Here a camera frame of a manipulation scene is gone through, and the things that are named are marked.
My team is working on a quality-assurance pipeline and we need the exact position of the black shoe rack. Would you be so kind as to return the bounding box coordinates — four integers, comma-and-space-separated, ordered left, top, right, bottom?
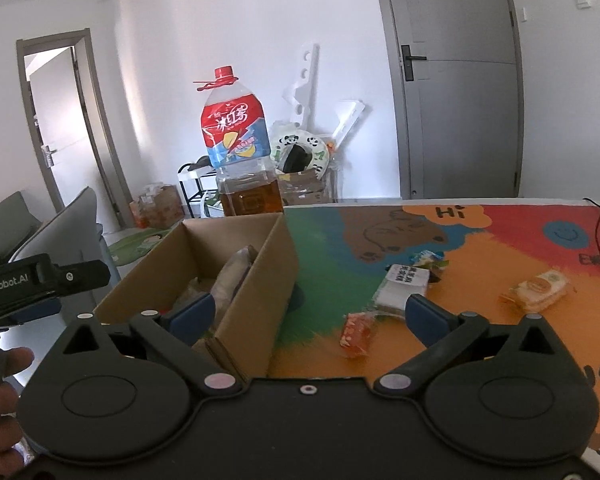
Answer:
178, 156, 224, 219

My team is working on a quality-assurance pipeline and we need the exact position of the white snack pack black label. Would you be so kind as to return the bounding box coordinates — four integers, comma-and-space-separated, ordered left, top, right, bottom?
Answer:
373, 264, 430, 316

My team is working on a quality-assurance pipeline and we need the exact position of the grey door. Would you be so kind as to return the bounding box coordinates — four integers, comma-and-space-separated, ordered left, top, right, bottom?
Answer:
379, 0, 524, 200

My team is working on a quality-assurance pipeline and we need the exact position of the black door handle lock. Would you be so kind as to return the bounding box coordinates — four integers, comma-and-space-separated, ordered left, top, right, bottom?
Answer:
401, 44, 428, 82

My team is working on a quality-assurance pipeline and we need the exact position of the white foam packing piece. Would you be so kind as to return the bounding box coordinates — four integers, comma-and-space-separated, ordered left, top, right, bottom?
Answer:
283, 42, 367, 151

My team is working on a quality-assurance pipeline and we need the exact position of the white Runfu cake package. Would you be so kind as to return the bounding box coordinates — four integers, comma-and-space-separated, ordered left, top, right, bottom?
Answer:
172, 244, 259, 331

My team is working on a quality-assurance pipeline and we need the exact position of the green candy wrapper snack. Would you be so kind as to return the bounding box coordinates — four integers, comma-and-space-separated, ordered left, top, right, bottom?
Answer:
410, 249, 449, 272

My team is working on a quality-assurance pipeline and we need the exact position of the grey sofa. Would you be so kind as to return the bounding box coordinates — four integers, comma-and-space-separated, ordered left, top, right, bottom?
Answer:
0, 188, 120, 318

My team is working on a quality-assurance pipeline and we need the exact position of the orange label rice cracker pack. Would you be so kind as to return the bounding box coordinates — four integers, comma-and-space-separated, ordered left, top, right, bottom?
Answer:
498, 269, 572, 314

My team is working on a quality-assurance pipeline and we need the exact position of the orange printed carton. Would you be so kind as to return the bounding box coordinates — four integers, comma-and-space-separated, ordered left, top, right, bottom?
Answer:
129, 183, 185, 230

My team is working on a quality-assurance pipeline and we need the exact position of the large iced tea bottle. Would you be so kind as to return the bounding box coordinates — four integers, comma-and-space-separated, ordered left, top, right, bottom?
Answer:
198, 65, 284, 217

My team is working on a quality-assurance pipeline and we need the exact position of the panda print round cushion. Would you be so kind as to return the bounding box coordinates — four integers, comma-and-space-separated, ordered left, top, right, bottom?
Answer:
271, 129, 330, 179

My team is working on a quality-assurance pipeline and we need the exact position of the small red orange snack packet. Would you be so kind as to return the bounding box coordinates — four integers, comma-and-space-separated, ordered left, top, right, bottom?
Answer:
339, 312, 377, 359

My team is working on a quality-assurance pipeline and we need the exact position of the brown cardboard box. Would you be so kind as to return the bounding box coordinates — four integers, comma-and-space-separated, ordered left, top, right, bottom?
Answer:
95, 214, 299, 380

